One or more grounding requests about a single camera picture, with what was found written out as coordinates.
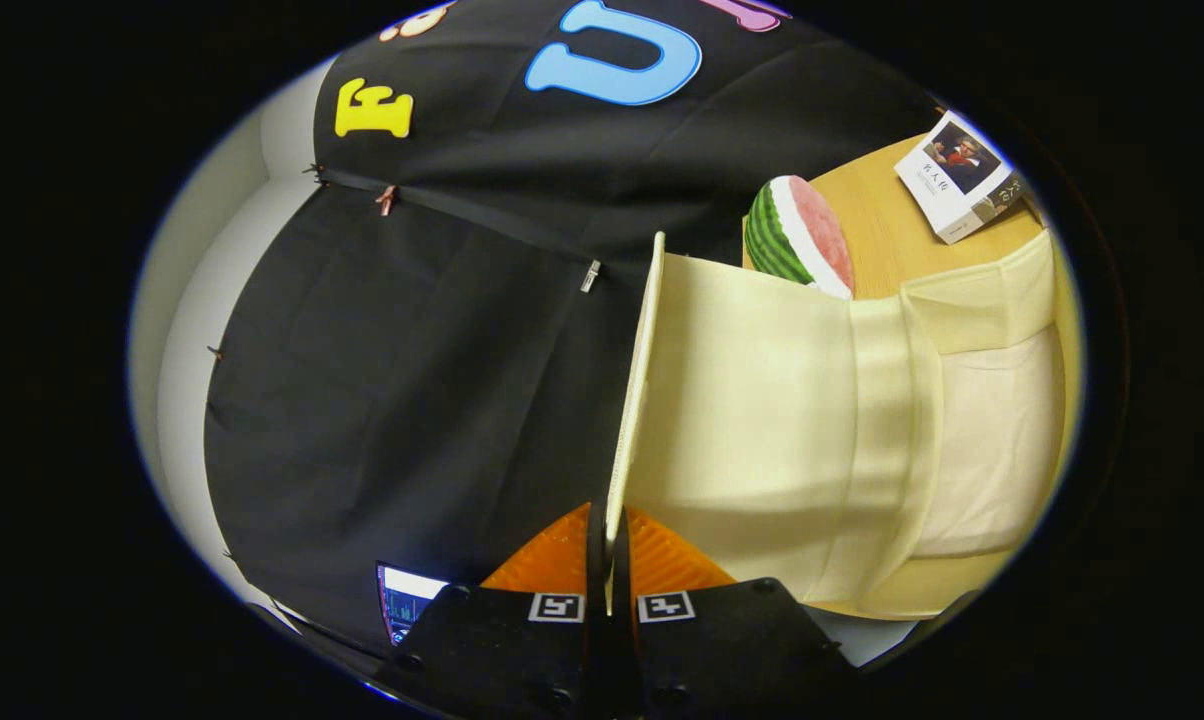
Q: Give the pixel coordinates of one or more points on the pink cloth clip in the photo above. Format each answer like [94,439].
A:
[387,200]

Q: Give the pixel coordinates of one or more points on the cream fabric storage box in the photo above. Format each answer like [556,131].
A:
[762,400]

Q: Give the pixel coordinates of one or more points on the white portrait cover book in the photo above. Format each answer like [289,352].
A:
[947,200]

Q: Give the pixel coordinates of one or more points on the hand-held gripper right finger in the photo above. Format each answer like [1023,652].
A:
[722,640]

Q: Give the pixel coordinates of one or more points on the watermelon slice plush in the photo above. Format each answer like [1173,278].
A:
[787,235]

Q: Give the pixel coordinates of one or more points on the silver cloth clip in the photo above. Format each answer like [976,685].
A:
[590,277]

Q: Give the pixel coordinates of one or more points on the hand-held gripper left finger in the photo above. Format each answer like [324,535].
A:
[522,640]

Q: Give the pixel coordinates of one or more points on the computer monitor screen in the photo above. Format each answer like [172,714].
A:
[407,605]

